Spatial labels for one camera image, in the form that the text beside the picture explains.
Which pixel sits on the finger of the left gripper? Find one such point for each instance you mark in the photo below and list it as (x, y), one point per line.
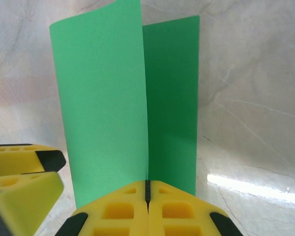
(19, 159)
(22, 204)

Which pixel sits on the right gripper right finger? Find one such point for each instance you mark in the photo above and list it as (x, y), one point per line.
(179, 211)

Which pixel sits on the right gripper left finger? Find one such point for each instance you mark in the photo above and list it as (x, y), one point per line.
(118, 211)

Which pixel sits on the green paper sheet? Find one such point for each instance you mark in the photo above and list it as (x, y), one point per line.
(100, 98)

